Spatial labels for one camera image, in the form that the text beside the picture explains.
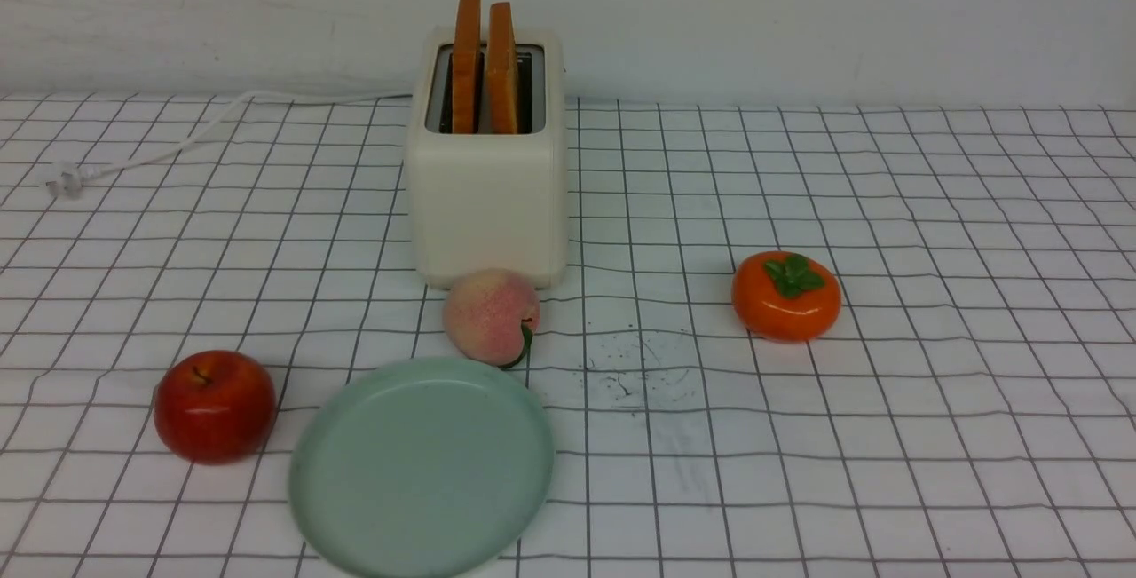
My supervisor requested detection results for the toast slice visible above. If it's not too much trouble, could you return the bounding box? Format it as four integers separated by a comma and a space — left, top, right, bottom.
451, 0, 482, 134
485, 1, 520, 136

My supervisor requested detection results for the cream white toaster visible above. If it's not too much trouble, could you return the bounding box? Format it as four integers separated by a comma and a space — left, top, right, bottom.
403, 25, 571, 288

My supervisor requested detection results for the pink peach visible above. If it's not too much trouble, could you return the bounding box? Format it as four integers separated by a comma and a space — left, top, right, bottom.
443, 269, 540, 370

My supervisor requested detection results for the orange persimmon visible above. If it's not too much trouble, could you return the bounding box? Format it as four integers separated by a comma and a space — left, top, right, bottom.
730, 250, 843, 343

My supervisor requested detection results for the light green plate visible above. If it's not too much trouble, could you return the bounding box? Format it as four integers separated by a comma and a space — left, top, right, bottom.
289, 357, 556, 577

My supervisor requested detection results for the red apple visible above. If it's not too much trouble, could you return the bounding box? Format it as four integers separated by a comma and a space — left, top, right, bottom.
153, 349, 277, 464

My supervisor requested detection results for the white grid tablecloth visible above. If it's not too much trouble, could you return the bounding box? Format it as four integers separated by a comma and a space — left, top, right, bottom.
1, 93, 1135, 577

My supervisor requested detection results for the white power cord with plug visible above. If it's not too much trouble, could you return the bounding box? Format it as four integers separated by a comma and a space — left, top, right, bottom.
44, 91, 414, 200

